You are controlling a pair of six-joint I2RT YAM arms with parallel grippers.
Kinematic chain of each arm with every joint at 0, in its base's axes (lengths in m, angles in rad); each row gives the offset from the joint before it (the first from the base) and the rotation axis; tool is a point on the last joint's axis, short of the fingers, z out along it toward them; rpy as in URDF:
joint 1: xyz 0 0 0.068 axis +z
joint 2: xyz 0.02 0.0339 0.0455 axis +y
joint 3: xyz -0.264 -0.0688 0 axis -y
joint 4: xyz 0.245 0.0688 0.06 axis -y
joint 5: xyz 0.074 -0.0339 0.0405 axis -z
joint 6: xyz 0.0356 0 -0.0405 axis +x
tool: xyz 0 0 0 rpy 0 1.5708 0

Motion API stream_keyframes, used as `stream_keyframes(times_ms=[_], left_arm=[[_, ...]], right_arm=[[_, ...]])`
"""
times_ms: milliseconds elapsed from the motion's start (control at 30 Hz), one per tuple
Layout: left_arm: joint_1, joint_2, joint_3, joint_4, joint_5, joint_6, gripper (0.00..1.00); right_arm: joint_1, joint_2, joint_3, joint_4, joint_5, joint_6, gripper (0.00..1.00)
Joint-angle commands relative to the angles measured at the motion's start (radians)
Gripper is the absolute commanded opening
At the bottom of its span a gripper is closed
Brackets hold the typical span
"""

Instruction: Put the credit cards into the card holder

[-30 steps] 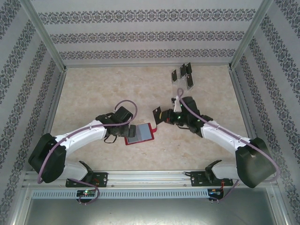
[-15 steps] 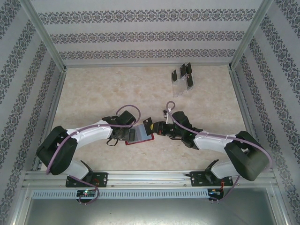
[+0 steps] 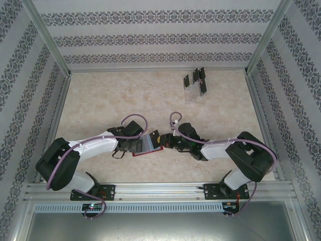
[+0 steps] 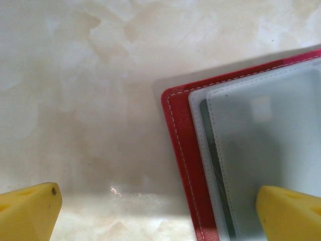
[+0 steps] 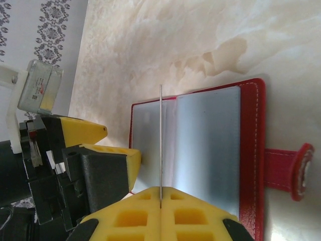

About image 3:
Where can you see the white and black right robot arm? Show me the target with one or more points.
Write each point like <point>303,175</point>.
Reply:
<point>215,151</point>

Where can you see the controller circuit board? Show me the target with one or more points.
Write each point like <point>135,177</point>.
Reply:
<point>230,206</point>
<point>91,207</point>

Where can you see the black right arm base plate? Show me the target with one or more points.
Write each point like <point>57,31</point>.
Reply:
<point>210,192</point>

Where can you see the black credit card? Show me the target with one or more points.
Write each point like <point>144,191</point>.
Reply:
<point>195,74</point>
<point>201,72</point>
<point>153,134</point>
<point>204,86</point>
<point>186,80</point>

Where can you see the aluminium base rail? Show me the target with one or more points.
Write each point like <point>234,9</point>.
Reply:
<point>160,192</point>

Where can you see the right controller circuit board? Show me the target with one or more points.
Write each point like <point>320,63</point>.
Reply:
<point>230,206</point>

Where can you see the aluminium side frame rail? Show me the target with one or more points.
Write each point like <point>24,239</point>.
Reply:
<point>255,100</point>
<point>56,125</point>

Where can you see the red card holder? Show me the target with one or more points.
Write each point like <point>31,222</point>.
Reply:
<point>150,146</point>

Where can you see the grey metal panel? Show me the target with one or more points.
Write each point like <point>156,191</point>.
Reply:
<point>160,226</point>

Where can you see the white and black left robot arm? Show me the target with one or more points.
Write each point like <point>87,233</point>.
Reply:
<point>100,148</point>

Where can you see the aluminium back frame rail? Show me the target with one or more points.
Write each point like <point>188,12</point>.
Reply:
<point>150,70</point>

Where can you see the aluminium frame post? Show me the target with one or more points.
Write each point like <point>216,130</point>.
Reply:
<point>267,37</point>
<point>49,37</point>

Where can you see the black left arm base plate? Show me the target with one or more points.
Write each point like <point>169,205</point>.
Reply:
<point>110,192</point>

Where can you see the left controller circuit board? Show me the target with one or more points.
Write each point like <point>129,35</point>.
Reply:
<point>91,207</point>

